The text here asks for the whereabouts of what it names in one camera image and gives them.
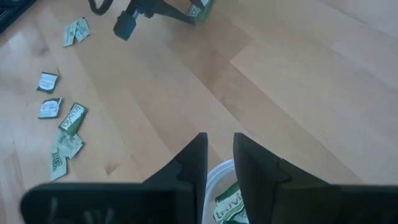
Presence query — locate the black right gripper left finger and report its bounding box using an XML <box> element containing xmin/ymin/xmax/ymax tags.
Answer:
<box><xmin>142</xmin><ymin>132</ymin><xmax>208</xmax><ymax>224</ymax></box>

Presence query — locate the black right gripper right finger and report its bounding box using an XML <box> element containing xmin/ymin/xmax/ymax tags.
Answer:
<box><xmin>233</xmin><ymin>132</ymin><xmax>330</xmax><ymax>224</ymax></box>

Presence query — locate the green white truvia packet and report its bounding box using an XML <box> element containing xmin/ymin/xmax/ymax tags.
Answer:
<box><xmin>213</xmin><ymin>182</ymin><xmax>249</xmax><ymax>224</ymax></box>
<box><xmin>36</xmin><ymin>72</ymin><xmax>59</xmax><ymax>95</ymax></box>
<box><xmin>38</xmin><ymin>97</ymin><xmax>62</xmax><ymax>119</ymax></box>
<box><xmin>185</xmin><ymin>0</ymin><xmax>216</xmax><ymax>23</ymax></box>
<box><xmin>58</xmin><ymin>102</ymin><xmax>88</xmax><ymax>136</ymax></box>

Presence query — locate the clear plastic bin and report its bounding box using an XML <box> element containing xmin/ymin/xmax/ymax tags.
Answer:
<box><xmin>201</xmin><ymin>159</ymin><xmax>249</xmax><ymax>224</ymax></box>

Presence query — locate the pale green stevia packet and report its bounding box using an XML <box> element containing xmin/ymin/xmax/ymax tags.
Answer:
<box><xmin>49</xmin><ymin>146</ymin><xmax>68</xmax><ymax>182</ymax></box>

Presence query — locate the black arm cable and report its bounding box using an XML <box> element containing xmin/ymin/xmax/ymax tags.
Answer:
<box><xmin>86</xmin><ymin>0</ymin><xmax>114</xmax><ymax>16</ymax></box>

